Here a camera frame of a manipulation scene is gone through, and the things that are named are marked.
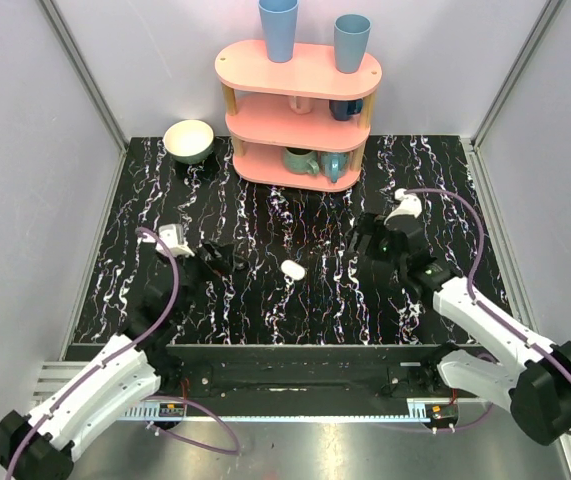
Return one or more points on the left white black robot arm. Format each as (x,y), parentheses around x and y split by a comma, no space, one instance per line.
(134,366)

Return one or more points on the green speckled ceramic mug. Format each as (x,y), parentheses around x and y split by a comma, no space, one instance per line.
(300,161)

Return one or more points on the pink three-tier wooden shelf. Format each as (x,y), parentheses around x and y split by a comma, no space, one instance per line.
(262,125)

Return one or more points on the dark blue ceramic mug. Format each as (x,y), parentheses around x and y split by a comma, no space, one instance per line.
(343,110)

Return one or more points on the blue butterfly ceramic mug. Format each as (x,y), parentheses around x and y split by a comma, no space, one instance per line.
(334,164)

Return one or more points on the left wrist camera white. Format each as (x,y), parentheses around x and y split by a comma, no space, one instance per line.
(172,235)

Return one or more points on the grey blue tall cup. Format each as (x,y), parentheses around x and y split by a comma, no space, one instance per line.
(351,35)

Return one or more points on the white oval charging case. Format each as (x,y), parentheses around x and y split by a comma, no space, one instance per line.
(293,270)

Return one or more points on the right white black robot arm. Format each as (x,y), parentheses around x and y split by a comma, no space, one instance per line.
(526,374)

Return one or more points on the aluminium corner post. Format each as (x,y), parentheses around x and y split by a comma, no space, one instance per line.
(545,18)
(69,45)

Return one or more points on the pink ceramic mug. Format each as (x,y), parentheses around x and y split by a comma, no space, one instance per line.
(301,105)

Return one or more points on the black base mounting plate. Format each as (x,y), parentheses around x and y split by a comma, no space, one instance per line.
(203,371)

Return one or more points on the aluminium frame rail front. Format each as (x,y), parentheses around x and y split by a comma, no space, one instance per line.
(411,412)

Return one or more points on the green white ceramic bowl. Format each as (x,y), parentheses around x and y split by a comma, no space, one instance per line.
(189,141)

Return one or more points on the left aluminium corner post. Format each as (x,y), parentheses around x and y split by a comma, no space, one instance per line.
(69,45)

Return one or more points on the right aluminium corner post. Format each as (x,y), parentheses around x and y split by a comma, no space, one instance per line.
(545,18)

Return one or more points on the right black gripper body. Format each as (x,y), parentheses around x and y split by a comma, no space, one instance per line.
(379,248)

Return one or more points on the light blue tall cup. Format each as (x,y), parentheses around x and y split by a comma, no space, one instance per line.
(278,21)

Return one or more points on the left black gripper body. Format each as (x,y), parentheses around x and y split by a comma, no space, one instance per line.
(207,259)

